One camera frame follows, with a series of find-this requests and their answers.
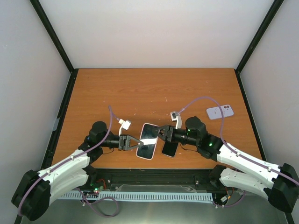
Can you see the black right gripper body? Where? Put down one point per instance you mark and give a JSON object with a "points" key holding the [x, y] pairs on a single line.
{"points": [[175, 138]]}

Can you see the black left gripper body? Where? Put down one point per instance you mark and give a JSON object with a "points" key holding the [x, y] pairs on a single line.
{"points": [[122, 142]]}

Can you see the beige silicone phone case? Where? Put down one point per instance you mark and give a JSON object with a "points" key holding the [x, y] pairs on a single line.
{"points": [[147, 142]]}

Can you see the lilac phone case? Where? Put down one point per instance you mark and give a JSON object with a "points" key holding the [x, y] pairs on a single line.
{"points": [[217, 113]]}

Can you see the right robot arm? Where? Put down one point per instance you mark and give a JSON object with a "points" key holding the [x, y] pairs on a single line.
{"points": [[216, 149]]}

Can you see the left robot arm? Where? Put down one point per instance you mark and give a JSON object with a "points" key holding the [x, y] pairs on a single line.
{"points": [[37, 190]]}

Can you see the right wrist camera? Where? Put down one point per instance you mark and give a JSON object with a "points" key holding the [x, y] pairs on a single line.
{"points": [[174, 116]]}

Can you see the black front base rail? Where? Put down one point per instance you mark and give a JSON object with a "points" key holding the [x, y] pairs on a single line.
{"points": [[213, 180]]}

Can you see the light blue cable duct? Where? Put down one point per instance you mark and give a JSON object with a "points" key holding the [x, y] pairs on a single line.
{"points": [[150, 196]]}

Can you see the black left frame post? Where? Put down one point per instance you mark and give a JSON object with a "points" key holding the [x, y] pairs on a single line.
{"points": [[52, 34]]}

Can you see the black frame post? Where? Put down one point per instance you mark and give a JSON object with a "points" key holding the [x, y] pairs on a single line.
{"points": [[275, 6], [52, 34]]}

